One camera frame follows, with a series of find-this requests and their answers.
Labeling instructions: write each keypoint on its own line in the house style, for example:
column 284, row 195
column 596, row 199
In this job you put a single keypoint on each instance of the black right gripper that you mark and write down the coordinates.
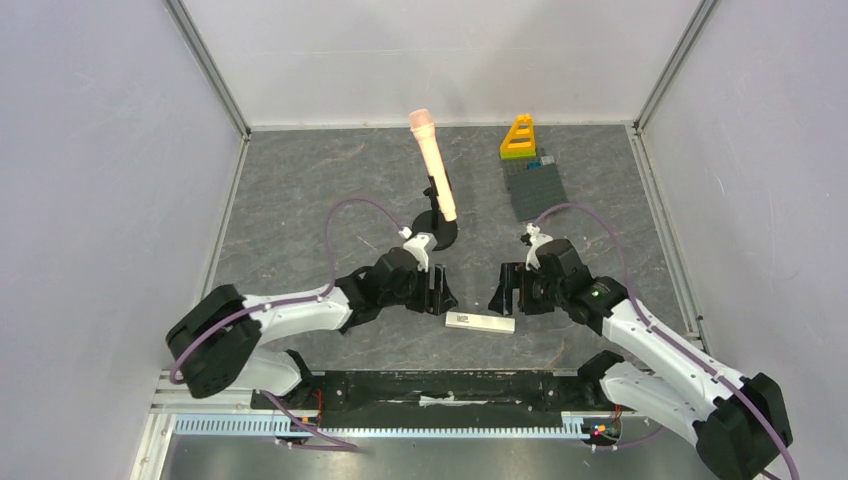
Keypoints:
column 518, row 288

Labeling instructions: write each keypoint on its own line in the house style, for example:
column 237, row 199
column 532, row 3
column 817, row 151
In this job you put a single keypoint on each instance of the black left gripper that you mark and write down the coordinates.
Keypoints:
column 439, row 299

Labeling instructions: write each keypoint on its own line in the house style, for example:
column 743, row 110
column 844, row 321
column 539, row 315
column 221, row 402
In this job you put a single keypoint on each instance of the white boxed remote with display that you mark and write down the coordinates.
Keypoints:
column 482, row 323

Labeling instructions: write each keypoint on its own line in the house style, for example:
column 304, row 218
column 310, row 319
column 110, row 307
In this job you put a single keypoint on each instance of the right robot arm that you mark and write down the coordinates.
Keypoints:
column 737, row 424

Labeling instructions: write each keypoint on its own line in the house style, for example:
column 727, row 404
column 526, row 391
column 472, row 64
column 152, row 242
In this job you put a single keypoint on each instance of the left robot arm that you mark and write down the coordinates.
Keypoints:
column 220, row 342

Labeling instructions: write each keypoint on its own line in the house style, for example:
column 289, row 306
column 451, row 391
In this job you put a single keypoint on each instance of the black microphone stand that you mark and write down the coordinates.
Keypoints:
column 433, row 221

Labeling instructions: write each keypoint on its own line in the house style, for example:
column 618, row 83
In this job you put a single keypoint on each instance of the grey lego baseplate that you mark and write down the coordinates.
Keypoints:
column 533, row 192

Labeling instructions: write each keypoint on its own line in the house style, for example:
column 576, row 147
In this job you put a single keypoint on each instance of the lime green lego brick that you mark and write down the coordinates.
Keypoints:
column 508, row 155

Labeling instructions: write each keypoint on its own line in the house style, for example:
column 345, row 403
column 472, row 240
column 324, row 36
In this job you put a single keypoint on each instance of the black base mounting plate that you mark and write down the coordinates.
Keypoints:
column 447, row 398

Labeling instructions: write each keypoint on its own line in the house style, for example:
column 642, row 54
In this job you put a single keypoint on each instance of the pink microphone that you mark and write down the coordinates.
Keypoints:
column 422, row 126

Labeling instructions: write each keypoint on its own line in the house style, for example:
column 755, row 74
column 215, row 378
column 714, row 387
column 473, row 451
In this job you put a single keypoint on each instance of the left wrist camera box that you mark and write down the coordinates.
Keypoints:
column 419, row 246

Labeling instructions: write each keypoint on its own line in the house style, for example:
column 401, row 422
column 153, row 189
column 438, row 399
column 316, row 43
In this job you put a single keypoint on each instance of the white cable duct strip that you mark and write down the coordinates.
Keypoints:
column 570, row 428

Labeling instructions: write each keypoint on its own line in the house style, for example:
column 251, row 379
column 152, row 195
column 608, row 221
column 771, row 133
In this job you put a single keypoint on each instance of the yellow lego frame piece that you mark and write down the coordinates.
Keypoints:
column 521, row 134

